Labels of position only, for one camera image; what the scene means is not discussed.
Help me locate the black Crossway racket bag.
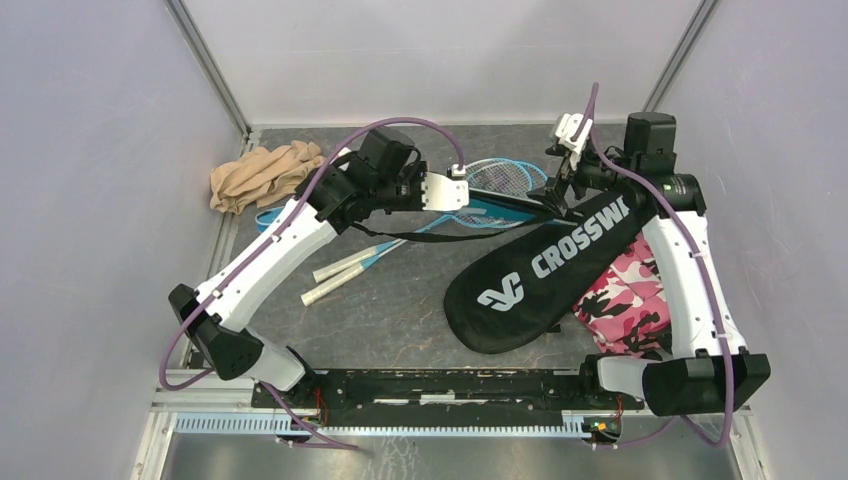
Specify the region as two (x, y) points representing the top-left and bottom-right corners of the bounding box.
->
(443, 192), (653, 354)

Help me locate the blue Sport racket bag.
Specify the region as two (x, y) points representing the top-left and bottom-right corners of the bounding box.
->
(430, 189), (549, 228)

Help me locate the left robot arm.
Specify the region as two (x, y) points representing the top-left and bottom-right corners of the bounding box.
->
(168, 117), (428, 408)

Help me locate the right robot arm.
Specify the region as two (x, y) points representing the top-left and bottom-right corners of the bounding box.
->
(543, 112), (771, 417)

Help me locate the blue badminton racket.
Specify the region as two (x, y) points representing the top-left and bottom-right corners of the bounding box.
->
(300, 158), (546, 306)
(313, 158), (547, 283)

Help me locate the beige cloth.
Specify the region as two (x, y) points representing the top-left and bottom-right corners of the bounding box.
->
(209, 140), (325, 215)

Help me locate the pink camouflage cloth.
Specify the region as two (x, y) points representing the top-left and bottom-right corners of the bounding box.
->
(574, 234), (672, 359)

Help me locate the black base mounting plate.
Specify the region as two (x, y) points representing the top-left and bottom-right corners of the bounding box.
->
(287, 369), (644, 428)

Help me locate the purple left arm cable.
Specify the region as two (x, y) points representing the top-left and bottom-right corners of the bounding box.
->
(158, 117), (466, 452)

